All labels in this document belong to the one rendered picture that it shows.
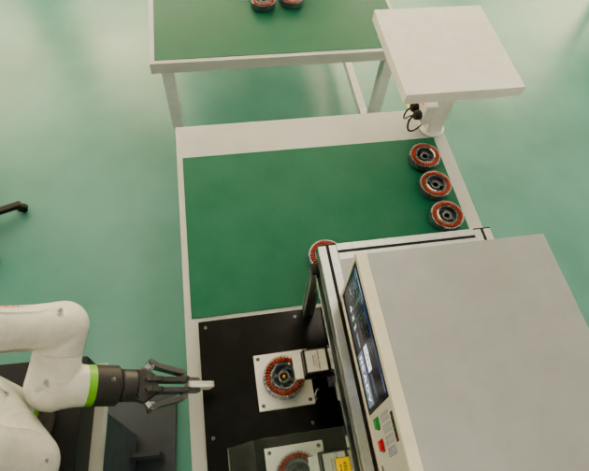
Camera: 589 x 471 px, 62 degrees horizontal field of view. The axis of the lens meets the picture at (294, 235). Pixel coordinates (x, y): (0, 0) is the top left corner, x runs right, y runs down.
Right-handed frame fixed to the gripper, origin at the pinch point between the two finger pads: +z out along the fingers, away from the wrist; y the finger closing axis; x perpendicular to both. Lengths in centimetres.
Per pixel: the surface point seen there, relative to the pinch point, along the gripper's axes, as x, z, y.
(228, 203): -2, 15, -62
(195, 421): -9.3, 2.7, 6.8
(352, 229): 18, 50, -46
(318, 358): 22.1, 22.2, -0.4
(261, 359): 3.2, 17.5, -6.2
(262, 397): 2.7, 16.6, 4.0
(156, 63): -13, -4, -133
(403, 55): 65, 39, -76
